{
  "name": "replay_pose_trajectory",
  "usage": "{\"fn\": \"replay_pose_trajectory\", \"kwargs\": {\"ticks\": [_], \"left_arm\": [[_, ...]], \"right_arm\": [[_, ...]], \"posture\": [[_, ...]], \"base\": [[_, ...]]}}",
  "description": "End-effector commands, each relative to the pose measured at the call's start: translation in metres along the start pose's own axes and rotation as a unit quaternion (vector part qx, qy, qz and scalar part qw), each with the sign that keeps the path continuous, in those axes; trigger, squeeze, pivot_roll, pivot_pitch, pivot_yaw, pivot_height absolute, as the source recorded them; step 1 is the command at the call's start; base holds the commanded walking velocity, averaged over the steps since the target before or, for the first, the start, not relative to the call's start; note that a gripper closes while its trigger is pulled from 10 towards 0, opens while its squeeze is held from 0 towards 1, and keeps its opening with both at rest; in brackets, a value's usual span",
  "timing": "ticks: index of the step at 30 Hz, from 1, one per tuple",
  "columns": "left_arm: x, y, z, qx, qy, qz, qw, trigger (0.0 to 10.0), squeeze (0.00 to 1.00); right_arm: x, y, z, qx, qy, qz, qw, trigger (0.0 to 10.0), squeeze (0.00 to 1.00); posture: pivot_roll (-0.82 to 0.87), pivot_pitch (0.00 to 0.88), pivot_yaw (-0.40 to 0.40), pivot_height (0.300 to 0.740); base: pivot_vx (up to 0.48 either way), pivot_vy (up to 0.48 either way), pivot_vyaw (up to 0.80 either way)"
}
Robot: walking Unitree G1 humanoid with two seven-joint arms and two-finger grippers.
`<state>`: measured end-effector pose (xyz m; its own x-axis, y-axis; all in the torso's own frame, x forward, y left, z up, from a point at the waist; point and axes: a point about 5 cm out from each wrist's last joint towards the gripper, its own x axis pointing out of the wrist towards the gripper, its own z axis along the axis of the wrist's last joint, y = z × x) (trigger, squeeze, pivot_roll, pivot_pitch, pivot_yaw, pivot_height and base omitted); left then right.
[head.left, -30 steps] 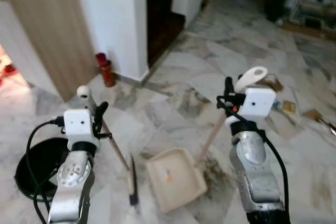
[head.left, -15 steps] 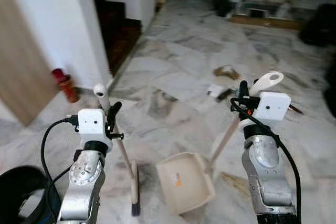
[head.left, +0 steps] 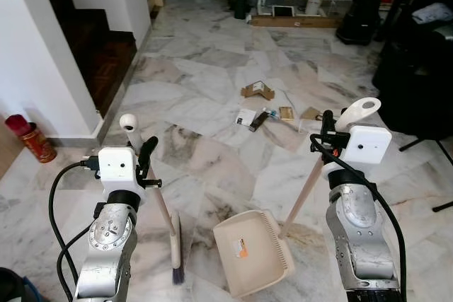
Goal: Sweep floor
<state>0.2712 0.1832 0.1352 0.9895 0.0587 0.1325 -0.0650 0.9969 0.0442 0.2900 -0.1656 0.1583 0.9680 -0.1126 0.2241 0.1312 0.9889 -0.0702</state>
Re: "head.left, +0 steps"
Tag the red tin canister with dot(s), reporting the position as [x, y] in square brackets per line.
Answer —
[35, 143]

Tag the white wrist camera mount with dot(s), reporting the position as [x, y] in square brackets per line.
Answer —
[368, 148]
[117, 166]

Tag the grey white bag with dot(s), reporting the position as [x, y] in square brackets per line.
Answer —
[432, 12]

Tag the tan cardboard scrap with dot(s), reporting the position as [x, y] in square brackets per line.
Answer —
[310, 113]

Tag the dark brown wrapper stick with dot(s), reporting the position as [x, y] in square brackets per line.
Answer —
[259, 122]

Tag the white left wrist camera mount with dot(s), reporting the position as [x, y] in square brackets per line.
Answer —
[117, 166]

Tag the white framed tablet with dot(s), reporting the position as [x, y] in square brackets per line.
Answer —
[282, 11]

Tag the large black covered furniture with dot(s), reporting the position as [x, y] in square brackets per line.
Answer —
[414, 83]

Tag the white plastic jug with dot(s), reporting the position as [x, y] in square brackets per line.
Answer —
[313, 5]

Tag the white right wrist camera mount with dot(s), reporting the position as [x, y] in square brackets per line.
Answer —
[368, 148]

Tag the long wooden board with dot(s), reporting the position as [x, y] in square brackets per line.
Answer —
[294, 22]

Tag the dark wooden staircase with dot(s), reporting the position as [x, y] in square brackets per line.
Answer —
[99, 54]

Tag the cream broom with purple bristles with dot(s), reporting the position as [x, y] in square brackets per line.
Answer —
[177, 245]

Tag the golden packet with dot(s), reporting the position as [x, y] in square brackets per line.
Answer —
[286, 113]

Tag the white card with black print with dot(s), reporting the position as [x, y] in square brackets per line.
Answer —
[243, 117]

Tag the black rounded object blue trim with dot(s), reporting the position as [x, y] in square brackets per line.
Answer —
[13, 288]

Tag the folded brown cardboard piece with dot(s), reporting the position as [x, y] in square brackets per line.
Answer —
[256, 92]

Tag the black backpack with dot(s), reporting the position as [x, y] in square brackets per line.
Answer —
[359, 19]

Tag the black metal stand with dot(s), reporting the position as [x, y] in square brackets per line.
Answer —
[417, 144]

